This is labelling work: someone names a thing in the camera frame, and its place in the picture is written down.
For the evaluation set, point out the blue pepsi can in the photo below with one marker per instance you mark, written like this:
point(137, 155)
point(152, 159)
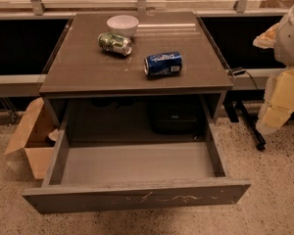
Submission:
point(163, 64)

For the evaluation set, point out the white ceramic bowl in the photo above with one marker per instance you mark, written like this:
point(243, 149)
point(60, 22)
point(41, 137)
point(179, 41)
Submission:
point(123, 25)

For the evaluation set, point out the grey top drawer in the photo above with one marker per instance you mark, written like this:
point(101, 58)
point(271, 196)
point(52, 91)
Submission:
point(108, 159)

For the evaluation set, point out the brown cardboard box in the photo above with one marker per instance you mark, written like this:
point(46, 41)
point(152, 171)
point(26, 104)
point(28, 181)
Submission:
point(32, 137)

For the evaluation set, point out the grey cabinet with tabletop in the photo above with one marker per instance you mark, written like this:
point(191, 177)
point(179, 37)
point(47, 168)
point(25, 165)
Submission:
point(82, 70)

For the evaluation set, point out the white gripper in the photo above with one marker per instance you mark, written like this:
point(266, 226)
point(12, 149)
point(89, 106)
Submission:
point(291, 39)

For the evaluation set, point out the black stand leg with wheel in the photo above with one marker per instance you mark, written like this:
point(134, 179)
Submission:
point(231, 108)

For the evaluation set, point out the green crushed soda can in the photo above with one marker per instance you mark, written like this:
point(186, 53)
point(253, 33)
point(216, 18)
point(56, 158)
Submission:
point(115, 43)

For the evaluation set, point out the black device under cabinet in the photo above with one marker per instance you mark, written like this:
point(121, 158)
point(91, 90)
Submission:
point(174, 118)

